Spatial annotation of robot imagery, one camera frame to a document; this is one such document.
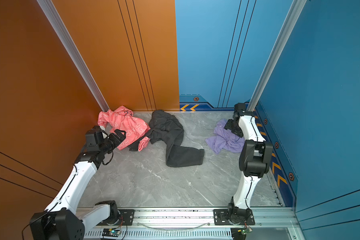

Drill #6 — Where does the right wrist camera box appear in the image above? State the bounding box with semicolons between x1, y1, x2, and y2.
234;103;248;112

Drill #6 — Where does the right aluminium corner post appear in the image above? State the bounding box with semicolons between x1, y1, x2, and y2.
247;0;307;112

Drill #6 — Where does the grey cable on rail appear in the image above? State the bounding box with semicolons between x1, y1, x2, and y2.
134;221;211;231

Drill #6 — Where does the black dark grey cloth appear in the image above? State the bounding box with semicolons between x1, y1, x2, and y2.
128;110;205;168

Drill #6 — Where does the right small circuit board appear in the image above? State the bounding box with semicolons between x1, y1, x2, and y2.
238;226;253;237

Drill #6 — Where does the pink patterned cloth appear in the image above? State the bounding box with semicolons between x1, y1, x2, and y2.
98;106;151;152

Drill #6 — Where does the purple lavender cloth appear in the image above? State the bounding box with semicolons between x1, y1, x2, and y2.
205;119;245;155

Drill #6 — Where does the aluminium corner post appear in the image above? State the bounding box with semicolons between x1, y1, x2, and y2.
247;0;307;112
37;0;110;112

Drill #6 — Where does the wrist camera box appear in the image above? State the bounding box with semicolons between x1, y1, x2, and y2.
85;126;105;152
234;103;248;112

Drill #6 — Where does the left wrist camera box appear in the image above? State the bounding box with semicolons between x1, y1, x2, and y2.
85;126;105;152

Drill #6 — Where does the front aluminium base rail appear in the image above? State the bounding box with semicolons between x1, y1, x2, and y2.
77;207;305;240

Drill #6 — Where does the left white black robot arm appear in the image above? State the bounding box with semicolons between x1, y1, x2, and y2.
28;126;127;240

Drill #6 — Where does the left aluminium corner post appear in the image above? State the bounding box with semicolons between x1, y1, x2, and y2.
37;0;110;112

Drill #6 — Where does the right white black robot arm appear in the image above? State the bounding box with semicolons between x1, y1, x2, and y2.
225;103;273;225

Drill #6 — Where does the left green circuit board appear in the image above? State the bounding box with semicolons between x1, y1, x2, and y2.
101;228;121;239

